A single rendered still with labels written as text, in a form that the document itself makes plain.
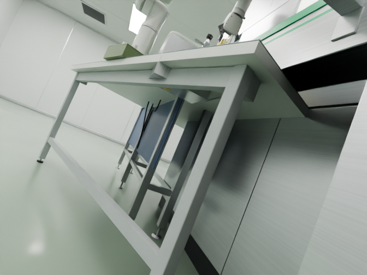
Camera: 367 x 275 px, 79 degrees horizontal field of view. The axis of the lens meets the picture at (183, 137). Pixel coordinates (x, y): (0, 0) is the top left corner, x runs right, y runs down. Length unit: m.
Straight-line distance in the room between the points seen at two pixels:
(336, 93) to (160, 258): 0.67
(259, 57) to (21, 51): 7.18
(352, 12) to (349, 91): 0.25
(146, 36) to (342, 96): 0.88
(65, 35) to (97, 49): 0.87
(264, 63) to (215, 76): 0.14
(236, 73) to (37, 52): 7.01
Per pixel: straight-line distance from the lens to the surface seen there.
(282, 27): 0.84
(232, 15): 1.46
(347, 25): 0.58
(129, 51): 1.09
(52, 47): 7.38
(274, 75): 0.62
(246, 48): 0.56
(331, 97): 0.81
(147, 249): 0.65
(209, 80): 0.65
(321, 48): 0.60
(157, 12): 1.29
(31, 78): 7.31
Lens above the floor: 0.45
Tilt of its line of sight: 4 degrees up
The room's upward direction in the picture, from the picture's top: 22 degrees clockwise
